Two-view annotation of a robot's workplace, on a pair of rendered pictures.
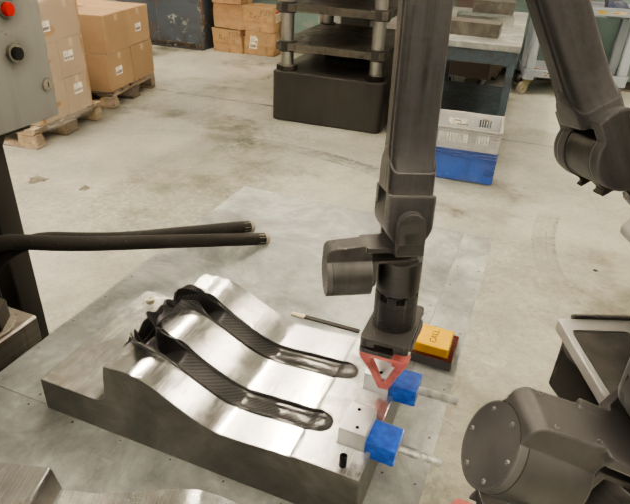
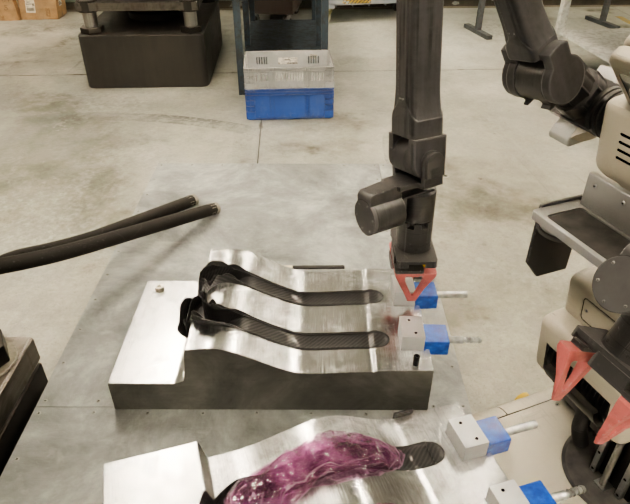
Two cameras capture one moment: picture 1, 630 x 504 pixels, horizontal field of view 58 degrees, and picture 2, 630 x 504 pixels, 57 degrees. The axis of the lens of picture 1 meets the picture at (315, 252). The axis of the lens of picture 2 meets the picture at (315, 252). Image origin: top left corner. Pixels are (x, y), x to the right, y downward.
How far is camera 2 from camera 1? 33 cm
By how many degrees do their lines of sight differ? 18
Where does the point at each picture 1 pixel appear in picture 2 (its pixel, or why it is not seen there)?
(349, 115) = (174, 71)
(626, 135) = (565, 61)
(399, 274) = (424, 203)
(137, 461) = (229, 423)
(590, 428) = not seen: outside the picture
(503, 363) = not seen: hidden behind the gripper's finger
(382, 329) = (410, 252)
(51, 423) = (128, 420)
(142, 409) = (226, 376)
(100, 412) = (178, 394)
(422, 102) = (430, 60)
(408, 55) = (418, 24)
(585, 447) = not seen: outside the picture
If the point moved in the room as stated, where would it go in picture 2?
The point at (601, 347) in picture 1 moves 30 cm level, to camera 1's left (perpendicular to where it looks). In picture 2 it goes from (570, 222) to (405, 260)
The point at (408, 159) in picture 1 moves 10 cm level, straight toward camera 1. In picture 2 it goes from (424, 108) to (451, 137)
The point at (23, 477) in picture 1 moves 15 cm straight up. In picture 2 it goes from (180, 456) to (163, 371)
